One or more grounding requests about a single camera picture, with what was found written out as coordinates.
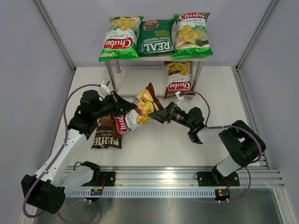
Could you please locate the white two-tier wooden shelf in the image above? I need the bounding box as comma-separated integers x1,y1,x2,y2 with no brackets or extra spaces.
105,54,207,97

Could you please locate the dark green Real chips bag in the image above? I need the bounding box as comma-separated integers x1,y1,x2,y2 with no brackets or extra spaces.
137,19,177,57

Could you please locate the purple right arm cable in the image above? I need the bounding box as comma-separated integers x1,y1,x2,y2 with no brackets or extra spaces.
183,91,262,203

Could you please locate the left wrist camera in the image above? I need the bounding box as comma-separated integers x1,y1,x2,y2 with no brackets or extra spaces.
99,78,110,94

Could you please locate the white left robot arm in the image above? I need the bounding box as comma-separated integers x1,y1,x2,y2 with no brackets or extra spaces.
21,90,137,217

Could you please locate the green Chuba cassava chips bag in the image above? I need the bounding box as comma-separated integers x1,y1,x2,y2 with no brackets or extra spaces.
99,16,143,62

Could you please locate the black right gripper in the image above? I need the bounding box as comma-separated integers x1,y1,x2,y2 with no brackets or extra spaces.
149,101,194,129

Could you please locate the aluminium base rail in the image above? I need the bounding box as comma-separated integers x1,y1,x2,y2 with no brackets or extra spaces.
101,166,285,189

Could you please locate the brown Kettle sea salt bag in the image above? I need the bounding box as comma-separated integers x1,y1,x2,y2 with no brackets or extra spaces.
92,115,122,149

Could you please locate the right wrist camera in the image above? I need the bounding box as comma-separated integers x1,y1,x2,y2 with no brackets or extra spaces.
175,91,185,106

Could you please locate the brown Chuba cassava chips bag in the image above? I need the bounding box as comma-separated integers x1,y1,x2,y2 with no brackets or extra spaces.
164,61,193,98

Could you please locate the green Chuba seaweed chips bag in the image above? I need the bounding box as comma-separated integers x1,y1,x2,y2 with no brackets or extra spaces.
172,12,214,60

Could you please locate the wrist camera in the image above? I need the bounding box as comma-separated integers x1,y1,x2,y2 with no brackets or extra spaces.
99,78,110,94
175,91,185,106

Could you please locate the white slotted cable duct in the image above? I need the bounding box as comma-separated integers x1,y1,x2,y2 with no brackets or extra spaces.
68,188,216,198

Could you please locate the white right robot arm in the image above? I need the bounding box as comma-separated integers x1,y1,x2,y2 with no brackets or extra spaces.
149,102,266,187

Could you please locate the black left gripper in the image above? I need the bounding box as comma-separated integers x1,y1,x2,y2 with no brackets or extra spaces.
93,91,137,119

